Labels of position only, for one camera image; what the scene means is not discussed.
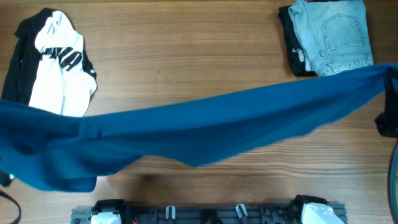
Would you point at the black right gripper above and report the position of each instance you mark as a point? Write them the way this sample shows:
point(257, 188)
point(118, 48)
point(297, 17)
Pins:
point(388, 120)

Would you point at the blue polo shirt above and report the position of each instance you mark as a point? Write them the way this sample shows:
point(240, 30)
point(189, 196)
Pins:
point(53, 152)

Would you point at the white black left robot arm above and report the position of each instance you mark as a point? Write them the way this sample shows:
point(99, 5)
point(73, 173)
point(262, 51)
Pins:
point(112, 211)

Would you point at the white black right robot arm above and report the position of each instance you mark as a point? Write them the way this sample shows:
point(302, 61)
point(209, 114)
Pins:
point(314, 210)

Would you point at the light blue denim jeans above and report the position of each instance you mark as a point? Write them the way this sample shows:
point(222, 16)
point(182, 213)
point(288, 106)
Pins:
point(333, 35)

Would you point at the black folded garment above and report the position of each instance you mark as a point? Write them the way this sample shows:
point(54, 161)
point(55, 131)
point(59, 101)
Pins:
point(295, 54)

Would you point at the white shirt with black print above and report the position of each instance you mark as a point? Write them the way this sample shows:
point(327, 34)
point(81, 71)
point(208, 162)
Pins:
point(65, 79)

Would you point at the black garment under white shirt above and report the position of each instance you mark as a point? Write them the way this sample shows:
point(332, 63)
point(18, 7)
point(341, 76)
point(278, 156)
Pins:
point(23, 67)

